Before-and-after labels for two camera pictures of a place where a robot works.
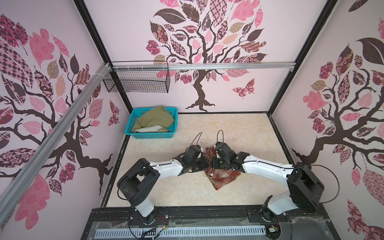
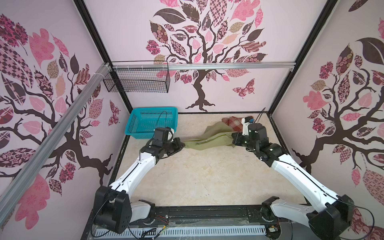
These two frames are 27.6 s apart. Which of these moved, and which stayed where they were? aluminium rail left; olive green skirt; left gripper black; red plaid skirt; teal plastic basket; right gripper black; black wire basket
Moved: right gripper black; red plaid skirt; left gripper black; olive green skirt
Stayed: black wire basket; teal plastic basket; aluminium rail left
